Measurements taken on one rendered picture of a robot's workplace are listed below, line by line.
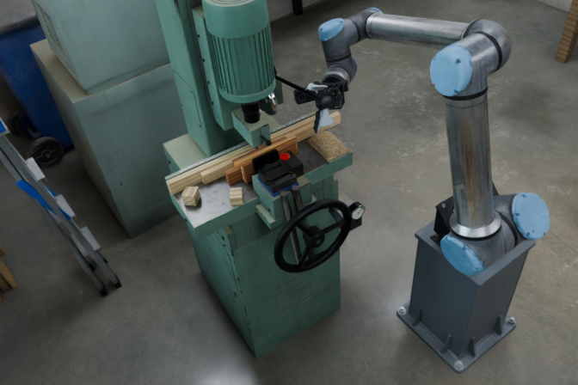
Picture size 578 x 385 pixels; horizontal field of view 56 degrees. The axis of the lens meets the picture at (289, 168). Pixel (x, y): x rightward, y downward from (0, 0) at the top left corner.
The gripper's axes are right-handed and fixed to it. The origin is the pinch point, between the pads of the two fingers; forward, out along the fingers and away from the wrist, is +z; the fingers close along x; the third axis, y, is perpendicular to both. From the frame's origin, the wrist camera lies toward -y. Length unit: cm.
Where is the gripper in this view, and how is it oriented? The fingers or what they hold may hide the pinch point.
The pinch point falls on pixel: (309, 112)
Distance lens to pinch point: 168.3
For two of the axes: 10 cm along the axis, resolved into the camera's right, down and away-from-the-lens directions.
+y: 9.2, 0.1, -3.9
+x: 2.0, 8.5, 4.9
